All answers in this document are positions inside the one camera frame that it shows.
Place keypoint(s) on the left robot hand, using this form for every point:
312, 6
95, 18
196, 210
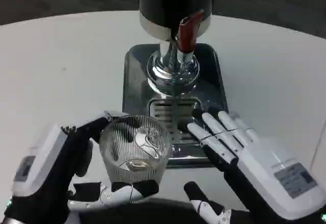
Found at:
48, 175

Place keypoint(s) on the red tap lever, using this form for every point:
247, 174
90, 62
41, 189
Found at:
187, 34

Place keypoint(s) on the slotted drip tray grid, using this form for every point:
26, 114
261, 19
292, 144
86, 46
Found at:
165, 109

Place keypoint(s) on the black steel drink dispenser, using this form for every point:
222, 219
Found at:
175, 7

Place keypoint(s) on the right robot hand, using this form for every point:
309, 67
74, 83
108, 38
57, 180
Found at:
257, 168

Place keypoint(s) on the clear ribbed glass cup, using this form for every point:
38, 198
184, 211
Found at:
135, 155

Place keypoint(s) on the steel drip tray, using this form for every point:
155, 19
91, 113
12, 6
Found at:
211, 86

